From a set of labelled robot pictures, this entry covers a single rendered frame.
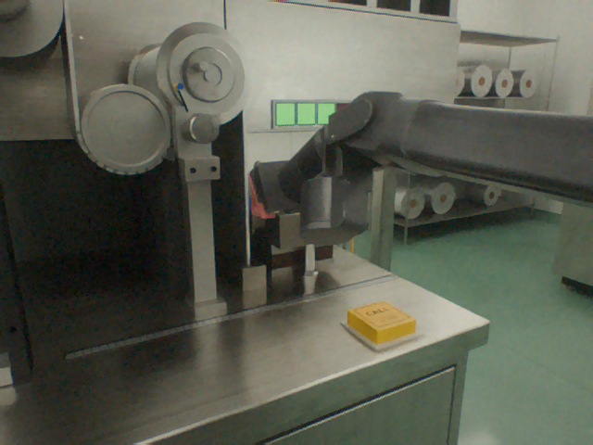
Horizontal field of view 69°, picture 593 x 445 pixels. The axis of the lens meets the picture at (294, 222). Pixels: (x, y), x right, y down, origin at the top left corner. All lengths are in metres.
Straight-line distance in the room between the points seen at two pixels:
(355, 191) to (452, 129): 0.12
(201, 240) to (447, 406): 0.47
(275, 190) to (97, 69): 0.55
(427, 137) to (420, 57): 1.00
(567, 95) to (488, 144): 5.09
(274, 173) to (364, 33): 0.76
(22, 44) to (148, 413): 0.47
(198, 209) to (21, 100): 0.46
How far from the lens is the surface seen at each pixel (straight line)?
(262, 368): 0.55
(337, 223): 0.43
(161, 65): 0.68
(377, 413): 0.67
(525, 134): 0.35
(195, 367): 0.57
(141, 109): 0.67
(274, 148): 3.71
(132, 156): 0.67
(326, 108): 1.17
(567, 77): 5.46
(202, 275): 0.69
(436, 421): 0.78
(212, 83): 0.68
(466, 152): 0.36
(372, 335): 0.60
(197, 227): 0.66
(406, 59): 1.34
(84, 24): 1.00
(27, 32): 0.67
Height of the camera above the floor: 1.21
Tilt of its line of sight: 15 degrees down
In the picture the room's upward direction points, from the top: straight up
